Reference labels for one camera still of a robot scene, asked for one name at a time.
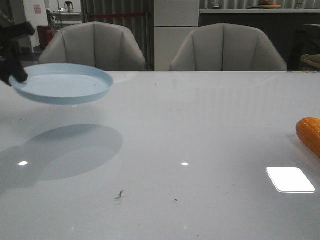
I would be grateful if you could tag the dark chair with cushion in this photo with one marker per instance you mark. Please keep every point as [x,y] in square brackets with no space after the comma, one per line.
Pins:
[305,52]

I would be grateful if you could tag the blender on counter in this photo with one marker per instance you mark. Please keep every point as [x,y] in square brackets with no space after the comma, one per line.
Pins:
[217,4]

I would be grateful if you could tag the pink wall notice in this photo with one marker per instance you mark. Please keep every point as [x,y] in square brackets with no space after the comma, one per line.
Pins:
[37,9]

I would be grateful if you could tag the dark kitchen counter cabinet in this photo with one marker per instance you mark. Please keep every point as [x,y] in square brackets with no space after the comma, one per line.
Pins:
[278,24]

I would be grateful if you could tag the right grey upholstered chair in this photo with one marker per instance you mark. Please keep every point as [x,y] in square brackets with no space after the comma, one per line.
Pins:
[225,47]

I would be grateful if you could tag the fruit bowl on counter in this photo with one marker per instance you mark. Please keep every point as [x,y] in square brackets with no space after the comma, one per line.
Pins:
[268,5]

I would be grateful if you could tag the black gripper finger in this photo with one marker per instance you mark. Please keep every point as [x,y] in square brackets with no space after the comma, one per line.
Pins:
[10,64]

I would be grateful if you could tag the left grey upholstered chair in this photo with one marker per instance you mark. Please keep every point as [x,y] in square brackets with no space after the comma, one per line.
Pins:
[105,46]

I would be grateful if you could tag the light blue round plate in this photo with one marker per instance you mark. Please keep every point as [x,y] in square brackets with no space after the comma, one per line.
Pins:
[63,84]

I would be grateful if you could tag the white refrigerator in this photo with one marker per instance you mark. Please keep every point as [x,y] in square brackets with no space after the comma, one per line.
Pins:
[173,20]

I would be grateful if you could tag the orange toy corn cob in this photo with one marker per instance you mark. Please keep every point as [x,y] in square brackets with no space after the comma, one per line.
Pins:
[308,131]

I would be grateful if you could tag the grey upholstered chair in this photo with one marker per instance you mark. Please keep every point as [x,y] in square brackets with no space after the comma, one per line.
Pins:
[105,46]
[225,47]

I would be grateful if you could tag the red trash bin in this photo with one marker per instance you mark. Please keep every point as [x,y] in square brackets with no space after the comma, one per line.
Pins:
[45,35]

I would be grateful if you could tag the background work table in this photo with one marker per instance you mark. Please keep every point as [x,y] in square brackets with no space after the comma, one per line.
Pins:
[59,19]

